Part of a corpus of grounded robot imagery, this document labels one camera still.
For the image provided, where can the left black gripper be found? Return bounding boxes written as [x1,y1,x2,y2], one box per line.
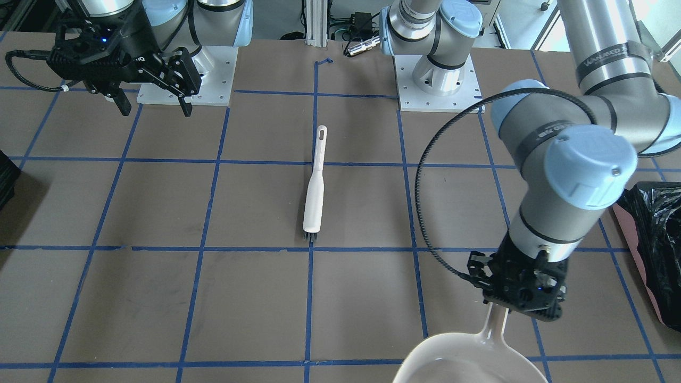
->
[467,237,569,322]

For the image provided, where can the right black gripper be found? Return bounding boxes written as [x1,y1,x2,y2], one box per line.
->
[47,5,202,117]

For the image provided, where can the white dustpan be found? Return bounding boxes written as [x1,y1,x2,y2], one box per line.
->
[393,303,547,382]

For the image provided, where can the white hand brush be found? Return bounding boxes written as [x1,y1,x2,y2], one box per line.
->
[302,124,328,243]

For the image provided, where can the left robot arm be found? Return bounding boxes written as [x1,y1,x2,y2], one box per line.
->
[414,1,679,322]

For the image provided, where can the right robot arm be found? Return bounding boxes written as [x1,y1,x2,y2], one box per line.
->
[46,1,253,116]

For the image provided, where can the bin with black bag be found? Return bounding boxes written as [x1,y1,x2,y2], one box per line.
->
[1,151,21,210]
[613,181,680,331]

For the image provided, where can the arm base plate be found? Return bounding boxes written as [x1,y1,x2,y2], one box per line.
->
[137,46,239,106]
[394,55,483,112]

